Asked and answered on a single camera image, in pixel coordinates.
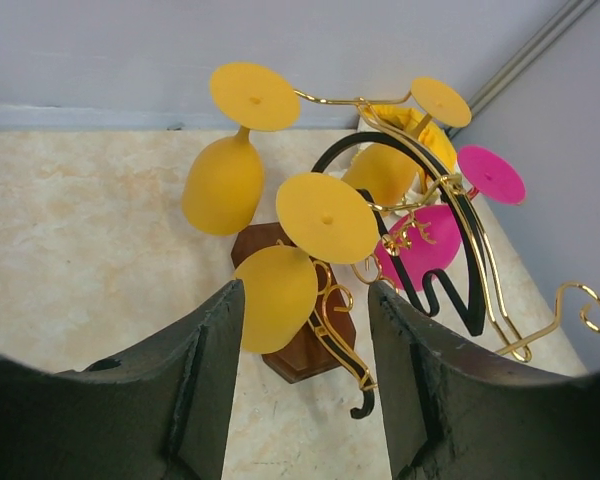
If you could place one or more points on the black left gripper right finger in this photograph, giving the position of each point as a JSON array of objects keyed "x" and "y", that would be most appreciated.
[{"x": 454, "y": 410}]

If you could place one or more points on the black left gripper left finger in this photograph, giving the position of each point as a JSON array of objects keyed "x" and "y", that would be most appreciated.
[{"x": 157, "y": 410}]

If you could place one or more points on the pink wine glass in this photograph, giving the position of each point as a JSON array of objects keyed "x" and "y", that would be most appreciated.
[{"x": 429, "y": 238}]

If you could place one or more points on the yellow wine glass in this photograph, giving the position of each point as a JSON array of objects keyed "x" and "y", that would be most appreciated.
[
  {"x": 226, "y": 180},
  {"x": 326, "y": 219},
  {"x": 439, "y": 101}
]

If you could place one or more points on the gold black wine glass rack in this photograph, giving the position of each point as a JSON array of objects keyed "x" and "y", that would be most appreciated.
[{"x": 486, "y": 300}]

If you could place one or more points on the patterned crumpled cloth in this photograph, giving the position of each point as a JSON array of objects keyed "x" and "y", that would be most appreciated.
[{"x": 381, "y": 167}]

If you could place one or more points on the aluminium frame post right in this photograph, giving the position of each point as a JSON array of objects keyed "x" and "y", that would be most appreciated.
[{"x": 531, "y": 51}]

